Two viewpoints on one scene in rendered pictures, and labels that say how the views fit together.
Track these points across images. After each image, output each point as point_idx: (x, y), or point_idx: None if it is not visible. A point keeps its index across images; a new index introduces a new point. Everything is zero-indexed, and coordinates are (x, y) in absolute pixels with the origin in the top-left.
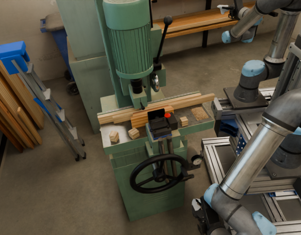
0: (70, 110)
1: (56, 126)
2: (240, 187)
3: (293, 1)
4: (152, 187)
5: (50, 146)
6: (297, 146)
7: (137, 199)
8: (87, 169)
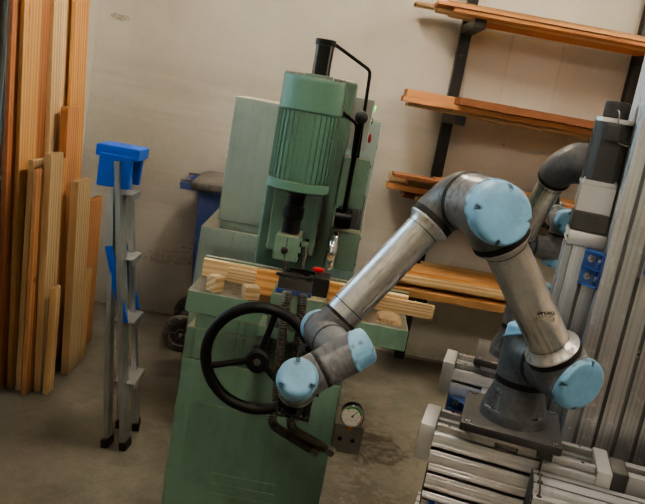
0: (146, 368)
1: (111, 329)
2: (351, 295)
3: None
4: (239, 471)
5: (62, 405)
6: (513, 362)
7: (194, 496)
8: (114, 467)
